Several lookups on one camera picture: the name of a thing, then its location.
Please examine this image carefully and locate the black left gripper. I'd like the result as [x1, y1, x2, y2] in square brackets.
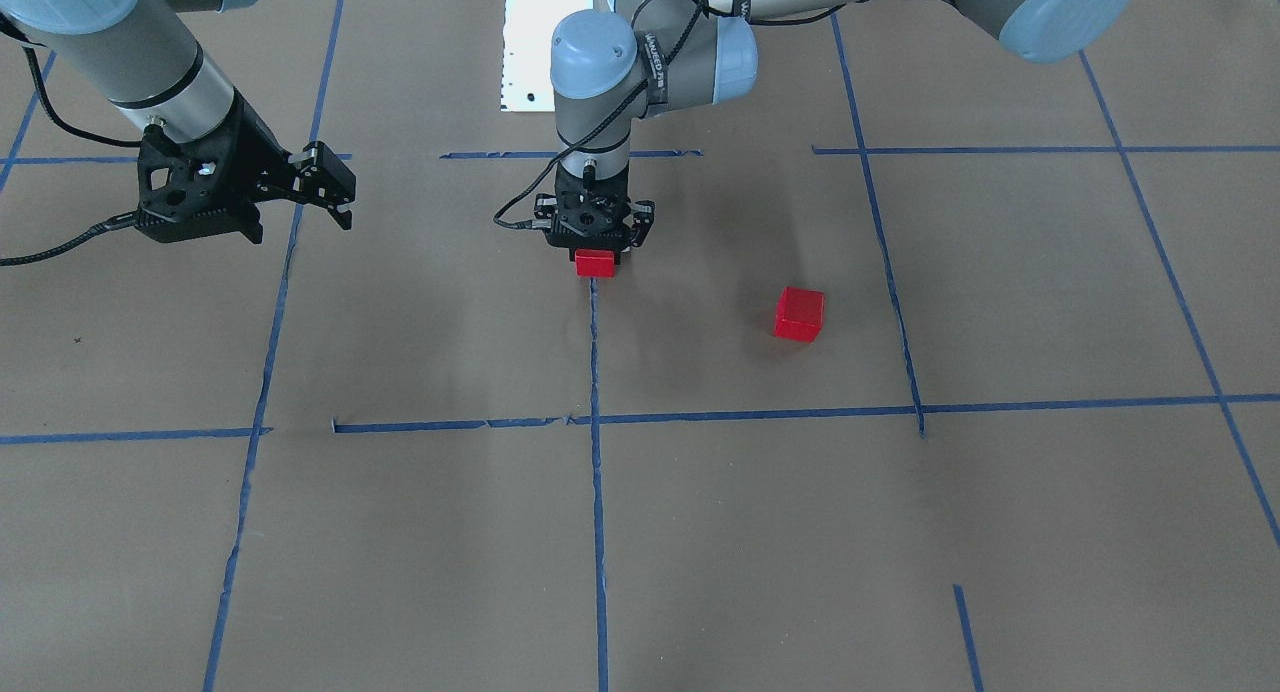
[532, 164, 657, 265]

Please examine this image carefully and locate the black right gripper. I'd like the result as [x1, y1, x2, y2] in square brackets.
[134, 92, 357, 244]

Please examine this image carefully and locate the red cube block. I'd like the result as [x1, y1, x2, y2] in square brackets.
[572, 249, 620, 278]
[773, 287, 826, 344]

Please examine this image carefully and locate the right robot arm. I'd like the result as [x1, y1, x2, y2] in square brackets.
[1, 0, 356, 244]

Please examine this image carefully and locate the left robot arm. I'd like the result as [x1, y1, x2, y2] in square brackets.
[493, 0, 1132, 262]

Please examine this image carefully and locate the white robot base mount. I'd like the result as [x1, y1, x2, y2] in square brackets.
[499, 0, 556, 113]

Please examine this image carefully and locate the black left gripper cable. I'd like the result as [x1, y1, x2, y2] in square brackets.
[493, 0, 851, 232]

